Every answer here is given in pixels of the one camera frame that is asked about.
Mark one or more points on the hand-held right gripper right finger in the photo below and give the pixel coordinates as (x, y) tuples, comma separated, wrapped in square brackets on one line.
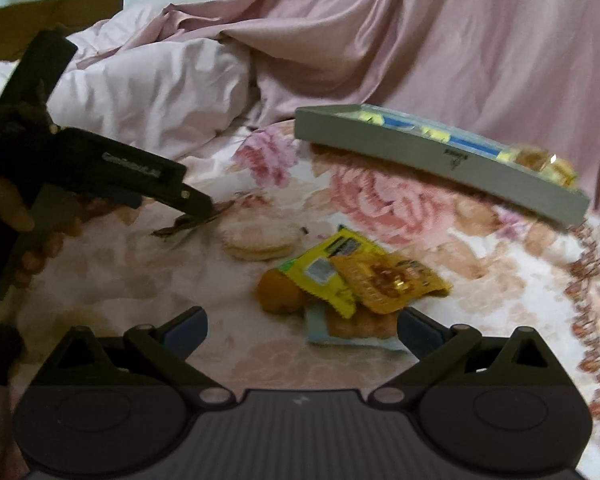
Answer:
[(420, 335)]

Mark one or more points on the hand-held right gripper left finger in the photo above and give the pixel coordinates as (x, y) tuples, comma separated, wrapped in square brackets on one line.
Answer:
[(187, 332)]

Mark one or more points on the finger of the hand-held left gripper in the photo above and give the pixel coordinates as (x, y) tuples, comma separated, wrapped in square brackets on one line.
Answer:
[(122, 199), (192, 200)]

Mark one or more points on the golden snack packet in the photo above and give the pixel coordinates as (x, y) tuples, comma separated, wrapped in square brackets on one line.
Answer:
[(395, 280)]

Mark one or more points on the yellow-green snack packet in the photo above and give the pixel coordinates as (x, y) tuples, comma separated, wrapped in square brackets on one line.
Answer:
[(325, 270)]

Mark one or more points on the grey cardboard box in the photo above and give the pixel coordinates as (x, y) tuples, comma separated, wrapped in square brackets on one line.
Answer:
[(405, 152)]

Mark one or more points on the yellow bread packet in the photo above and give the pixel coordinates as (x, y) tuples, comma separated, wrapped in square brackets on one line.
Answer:
[(547, 167)]

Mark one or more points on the person's left hand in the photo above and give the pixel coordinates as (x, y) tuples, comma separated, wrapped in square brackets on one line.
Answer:
[(7, 205)]

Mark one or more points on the floral bedsheet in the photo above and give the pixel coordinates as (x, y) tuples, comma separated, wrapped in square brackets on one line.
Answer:
[(204, 280)]

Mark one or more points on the pink sausage packet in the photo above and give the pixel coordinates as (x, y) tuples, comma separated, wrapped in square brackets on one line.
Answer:
[(350, 330)]

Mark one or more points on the clear pale snack packet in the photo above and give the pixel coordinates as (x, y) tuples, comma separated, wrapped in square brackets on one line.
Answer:
[(257, 240)]

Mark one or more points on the round orange snack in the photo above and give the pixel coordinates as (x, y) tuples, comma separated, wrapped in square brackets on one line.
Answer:
[(280, 292)]

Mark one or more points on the white duvet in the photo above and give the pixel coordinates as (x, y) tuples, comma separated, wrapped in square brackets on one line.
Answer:
[(154, 90)]

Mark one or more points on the wooden headboard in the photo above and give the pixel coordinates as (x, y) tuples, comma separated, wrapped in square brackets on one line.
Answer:
[(34, 20)]

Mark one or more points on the pink satin curtain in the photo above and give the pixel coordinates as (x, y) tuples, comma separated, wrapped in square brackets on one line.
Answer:
[(430, 35)]

